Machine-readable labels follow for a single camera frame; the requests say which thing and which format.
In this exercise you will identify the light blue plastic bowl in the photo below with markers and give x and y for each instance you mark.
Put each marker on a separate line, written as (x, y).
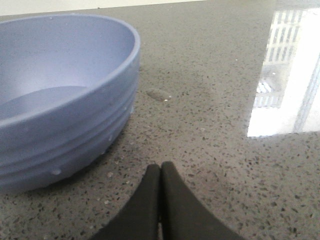
(68, 84)

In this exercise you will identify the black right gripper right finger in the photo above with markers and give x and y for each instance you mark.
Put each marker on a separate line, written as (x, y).
(183, 216)

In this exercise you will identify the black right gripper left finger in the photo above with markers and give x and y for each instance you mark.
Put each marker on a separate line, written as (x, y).
(138, 219)

